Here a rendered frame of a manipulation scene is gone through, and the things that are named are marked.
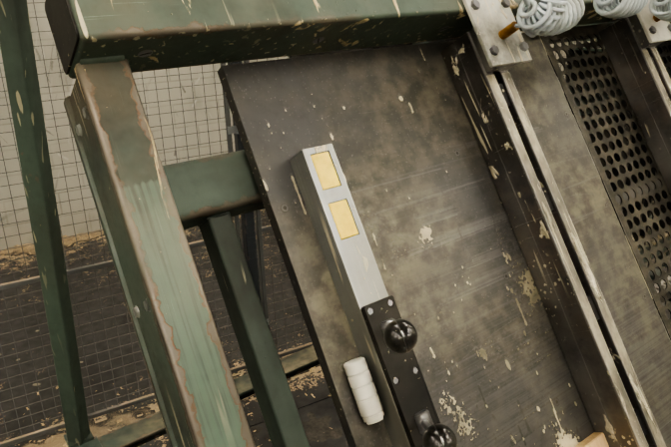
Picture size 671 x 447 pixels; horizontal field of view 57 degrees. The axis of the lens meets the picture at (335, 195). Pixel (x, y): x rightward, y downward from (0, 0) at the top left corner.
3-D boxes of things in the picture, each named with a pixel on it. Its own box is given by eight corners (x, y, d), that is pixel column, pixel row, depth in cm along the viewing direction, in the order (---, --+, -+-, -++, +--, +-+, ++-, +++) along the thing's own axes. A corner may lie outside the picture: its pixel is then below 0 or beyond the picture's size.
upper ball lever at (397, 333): (379, 348, 80) (392, 360, 66) (369, 320, 80) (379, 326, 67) (407, 338, 80) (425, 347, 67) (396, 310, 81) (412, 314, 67)
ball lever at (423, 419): (413, 439, 78) (432, 470, 65) (402, 410, 79) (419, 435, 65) (440, 428, 78) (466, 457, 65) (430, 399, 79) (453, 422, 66)
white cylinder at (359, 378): (338, 365, 80) (359, 425, 78) (349, 363, 77) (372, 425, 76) (356, 356, 81) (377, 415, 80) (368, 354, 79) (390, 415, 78)
